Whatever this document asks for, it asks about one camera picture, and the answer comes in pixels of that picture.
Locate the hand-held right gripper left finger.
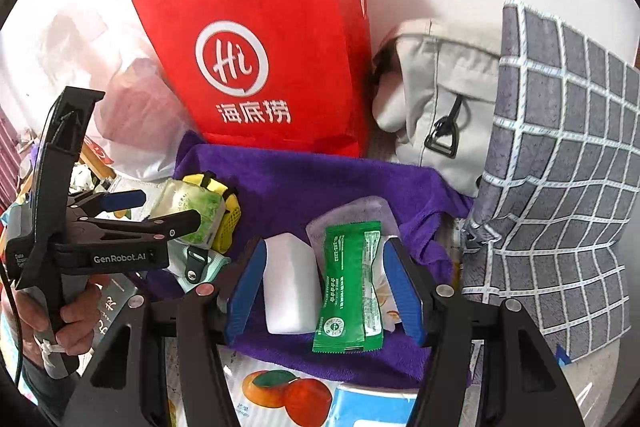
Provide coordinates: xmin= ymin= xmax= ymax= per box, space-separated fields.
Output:
xmin=65 ymin=236 xmax=269 ymax=427

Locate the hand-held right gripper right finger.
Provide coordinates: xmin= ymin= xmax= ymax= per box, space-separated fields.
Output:
xmin=381 ymin=236 xmax=586 ymax=427

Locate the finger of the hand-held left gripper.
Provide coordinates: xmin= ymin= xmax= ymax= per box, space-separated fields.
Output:
xmin=70 ymin=208 xmax=202 ymax=244
xmin=65 ymin=188 xmax=147 ymax=222

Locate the light green wipes packet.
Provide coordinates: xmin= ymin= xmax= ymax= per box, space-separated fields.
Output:
xmin=149 ymin=179 xmax=227 ymax=249

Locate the white foam block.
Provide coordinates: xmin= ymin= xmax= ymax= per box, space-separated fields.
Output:
xmin=262 ymin=232 xmax=322 ymax=336

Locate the yellow pouch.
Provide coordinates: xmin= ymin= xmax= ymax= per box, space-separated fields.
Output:
xmin=181 ymin=172 xmax=242 ymax=254

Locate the purple cloth tray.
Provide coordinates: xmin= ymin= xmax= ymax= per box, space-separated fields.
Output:
xmin=142 ymin=131 xmax=475 ymax=389

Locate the person's left hand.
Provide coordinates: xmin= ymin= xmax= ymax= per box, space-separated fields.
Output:
xmin=15 ymin=282 xmax=102 ymax=359

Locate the sticker sheet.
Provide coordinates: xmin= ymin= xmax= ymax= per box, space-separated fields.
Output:
xmin=377 ymin=274 xmax=403 ymax=325

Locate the pale green face mask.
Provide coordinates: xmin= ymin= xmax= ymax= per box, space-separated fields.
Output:
xmin=167 ymin=241 xmax=232 ymax=294

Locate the white plastic shopping bag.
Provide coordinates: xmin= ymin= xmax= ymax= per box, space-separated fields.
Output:
xmin=45 ymin=7 xmax=201 ymax=180

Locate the fruit print tablecloth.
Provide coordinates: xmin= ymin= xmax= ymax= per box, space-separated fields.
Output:
xmin=165 ymin=217 xmax=631 ymax=427

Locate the blue tissue pack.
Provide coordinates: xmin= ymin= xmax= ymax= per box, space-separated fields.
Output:
xmin=327 ymin=381 xmax=420 ymax=427

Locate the grey checked cushion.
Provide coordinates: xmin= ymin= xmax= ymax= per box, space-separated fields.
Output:
xmin=459 ymin=0 xmax=640 ymax=364

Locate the beige fabric bag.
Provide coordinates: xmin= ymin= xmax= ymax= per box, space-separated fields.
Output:
xmin=371 ymin=18 xmax=503 ymax=198

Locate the red paper bag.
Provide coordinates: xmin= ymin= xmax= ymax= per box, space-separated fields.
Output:
xmin=131 ymin=0 xmax=372 ymax=158

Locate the black cable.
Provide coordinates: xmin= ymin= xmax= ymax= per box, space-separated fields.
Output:
xmin=0 ymin=264 xmax=24 ymax=388

